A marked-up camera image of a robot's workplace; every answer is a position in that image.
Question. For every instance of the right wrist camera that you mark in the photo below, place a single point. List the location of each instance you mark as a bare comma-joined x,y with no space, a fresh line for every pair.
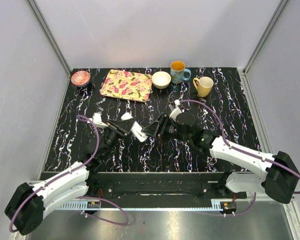
175,110

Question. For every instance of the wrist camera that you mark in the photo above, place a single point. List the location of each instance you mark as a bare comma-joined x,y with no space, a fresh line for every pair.
175,110
97,120

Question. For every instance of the floral rectangular tray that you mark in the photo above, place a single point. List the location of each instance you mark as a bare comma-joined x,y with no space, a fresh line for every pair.
127,85

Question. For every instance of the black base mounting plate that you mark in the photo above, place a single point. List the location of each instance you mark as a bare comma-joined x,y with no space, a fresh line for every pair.
166,191

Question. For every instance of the red patterned small bowl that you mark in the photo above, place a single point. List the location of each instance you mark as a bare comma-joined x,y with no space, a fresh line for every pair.
80,78

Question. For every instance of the right aluminium frame post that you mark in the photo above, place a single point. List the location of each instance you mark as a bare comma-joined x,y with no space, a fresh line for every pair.
265,35

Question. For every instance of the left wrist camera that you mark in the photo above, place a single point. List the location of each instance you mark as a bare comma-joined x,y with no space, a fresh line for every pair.
97,120

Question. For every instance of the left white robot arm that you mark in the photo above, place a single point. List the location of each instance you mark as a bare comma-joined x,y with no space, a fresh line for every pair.
30,204

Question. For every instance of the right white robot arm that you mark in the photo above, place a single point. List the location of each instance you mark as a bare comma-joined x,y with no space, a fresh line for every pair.
275,175

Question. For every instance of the left aluminium frame post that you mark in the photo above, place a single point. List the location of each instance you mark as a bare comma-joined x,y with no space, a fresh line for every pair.
48,34

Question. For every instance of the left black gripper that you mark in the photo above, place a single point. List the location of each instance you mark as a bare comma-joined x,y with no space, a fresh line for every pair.
125,125

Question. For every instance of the blue butterfly mug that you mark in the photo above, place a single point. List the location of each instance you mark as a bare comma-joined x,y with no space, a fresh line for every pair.
179,72

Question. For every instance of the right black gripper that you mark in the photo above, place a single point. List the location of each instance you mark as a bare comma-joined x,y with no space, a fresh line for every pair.
159,128

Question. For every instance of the white remote control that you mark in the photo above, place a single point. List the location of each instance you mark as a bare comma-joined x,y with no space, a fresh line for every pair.
136,129

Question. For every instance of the cream ceramic bowl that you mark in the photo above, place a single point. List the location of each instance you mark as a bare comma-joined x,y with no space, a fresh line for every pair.
161,79

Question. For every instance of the aluminium frame post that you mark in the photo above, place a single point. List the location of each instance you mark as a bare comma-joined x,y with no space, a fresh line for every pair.
265,35
48,34

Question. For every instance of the yellow mug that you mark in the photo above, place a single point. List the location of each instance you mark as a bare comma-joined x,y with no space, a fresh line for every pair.
203,85

